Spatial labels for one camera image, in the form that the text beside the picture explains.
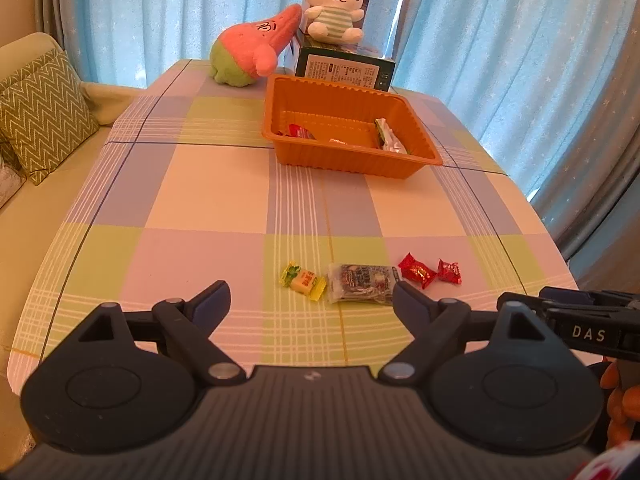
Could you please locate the grey curtain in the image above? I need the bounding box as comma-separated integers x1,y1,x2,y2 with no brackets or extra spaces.
35,0,86,81
555,110,640,291

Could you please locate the person's right hand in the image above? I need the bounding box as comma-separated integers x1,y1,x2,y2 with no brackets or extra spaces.
600,358,640,448

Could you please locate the white textured cushion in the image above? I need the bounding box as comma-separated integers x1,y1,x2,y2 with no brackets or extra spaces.
0,152,27,208

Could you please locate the pink starfish plush toy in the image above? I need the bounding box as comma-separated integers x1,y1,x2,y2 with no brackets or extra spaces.
209,3,303,88

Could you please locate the blue curtain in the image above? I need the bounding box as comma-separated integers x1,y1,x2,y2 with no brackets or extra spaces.
55,0,411,91
395,0,640,261

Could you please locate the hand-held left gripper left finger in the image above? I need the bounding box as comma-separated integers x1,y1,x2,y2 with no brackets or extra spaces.
75,280,248,389

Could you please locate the beige sofa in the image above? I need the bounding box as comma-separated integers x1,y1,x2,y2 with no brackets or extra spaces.
0,32,146,461

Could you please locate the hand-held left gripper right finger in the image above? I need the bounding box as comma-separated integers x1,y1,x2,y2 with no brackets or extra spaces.
377,281,561,388

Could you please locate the yellow green candy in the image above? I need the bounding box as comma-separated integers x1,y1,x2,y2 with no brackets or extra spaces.
280,260,329,302

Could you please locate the silver green snack wrapper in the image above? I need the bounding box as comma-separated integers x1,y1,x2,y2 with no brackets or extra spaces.
374,118,409,155

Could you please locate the white rabbit plush toy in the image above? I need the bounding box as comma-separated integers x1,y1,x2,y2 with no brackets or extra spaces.
300,0,368,45

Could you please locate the orange plastic tray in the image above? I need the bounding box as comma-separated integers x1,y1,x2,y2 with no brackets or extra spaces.
261,74,444,180

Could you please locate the checked tablecloth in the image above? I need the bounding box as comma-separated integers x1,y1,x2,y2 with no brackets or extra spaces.
7,58,581,401

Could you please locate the dark green box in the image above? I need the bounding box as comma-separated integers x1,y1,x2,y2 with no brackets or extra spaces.
293,35,399,94

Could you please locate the small red candy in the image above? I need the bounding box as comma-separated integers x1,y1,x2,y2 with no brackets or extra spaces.
436,258,462,285

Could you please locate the red twisted candy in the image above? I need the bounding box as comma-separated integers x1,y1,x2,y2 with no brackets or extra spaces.
398,253,437,290

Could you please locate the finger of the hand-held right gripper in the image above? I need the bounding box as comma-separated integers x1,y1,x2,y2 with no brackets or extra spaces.
539,286,640,309
496,291,552,318

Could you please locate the green zigzag cushion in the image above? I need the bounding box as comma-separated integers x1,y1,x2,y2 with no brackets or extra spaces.
0,50,101,186

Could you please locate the grey printed snack packet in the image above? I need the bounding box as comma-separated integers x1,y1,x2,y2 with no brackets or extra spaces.
327,262,404,306

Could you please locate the person's printed clothing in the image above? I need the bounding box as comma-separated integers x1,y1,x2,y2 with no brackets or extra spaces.
570,440,640,480

